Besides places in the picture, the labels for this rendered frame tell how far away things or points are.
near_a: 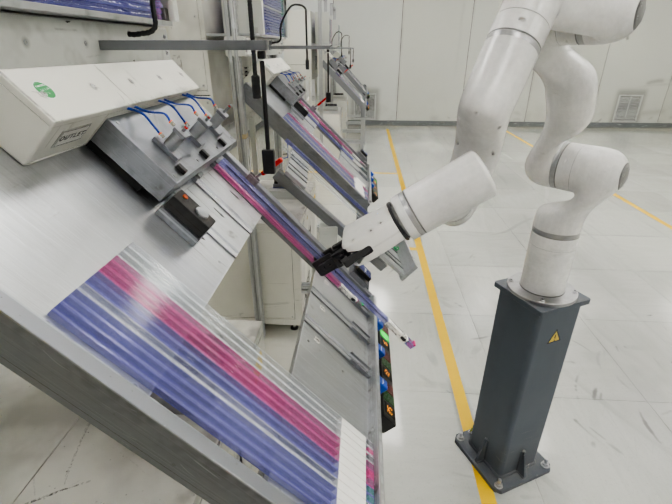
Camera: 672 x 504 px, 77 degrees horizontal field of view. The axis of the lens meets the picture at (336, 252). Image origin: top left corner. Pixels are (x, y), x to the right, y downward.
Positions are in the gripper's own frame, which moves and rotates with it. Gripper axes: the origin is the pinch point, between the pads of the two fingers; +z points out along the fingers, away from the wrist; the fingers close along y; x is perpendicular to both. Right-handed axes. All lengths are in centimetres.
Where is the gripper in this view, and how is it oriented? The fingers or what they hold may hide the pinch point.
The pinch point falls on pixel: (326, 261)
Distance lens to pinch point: 77.4
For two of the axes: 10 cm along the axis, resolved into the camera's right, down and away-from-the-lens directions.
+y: -0.6, 4.4, -9.0
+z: -8.3, 4.7, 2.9
